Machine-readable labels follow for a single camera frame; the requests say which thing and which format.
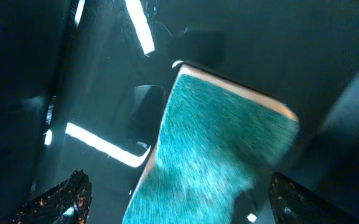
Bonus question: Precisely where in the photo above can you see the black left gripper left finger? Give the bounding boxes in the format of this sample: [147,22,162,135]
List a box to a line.
[0,170,92,224]

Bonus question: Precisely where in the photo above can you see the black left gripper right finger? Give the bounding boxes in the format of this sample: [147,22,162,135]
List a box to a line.
[268,172,359,224]

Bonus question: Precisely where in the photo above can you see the green and orange sponge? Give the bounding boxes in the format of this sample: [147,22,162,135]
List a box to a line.
[123,63,299,223]

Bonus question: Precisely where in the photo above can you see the black water tray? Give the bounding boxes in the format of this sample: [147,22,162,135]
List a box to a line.
[0,0,359,223]

